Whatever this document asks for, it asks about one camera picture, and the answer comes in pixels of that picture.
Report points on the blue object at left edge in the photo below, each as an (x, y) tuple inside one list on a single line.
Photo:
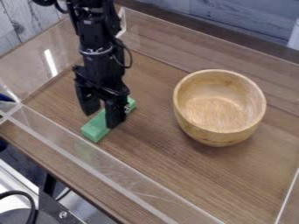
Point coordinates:
[(6, 98)]

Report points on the clear acrylic front barrier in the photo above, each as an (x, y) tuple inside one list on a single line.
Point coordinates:
[(146, 161)]

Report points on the black metal table leg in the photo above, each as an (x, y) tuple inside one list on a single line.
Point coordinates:
[(53, 212)]

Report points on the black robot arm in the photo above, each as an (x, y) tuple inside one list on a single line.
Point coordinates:
[(96, 21)]

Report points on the light wooden bowl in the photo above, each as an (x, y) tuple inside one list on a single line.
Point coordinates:
[(220, 106)]

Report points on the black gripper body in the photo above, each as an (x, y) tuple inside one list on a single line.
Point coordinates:
[(100, 76)]

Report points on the clear acrylic corner bracket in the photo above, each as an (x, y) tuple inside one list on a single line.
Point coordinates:
[(122, 15)]

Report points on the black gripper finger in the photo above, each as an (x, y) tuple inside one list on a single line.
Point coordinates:
[(116, 111), (89, 98)]

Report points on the green rectangular block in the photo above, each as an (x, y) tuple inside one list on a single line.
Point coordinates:
[(96, 129)]

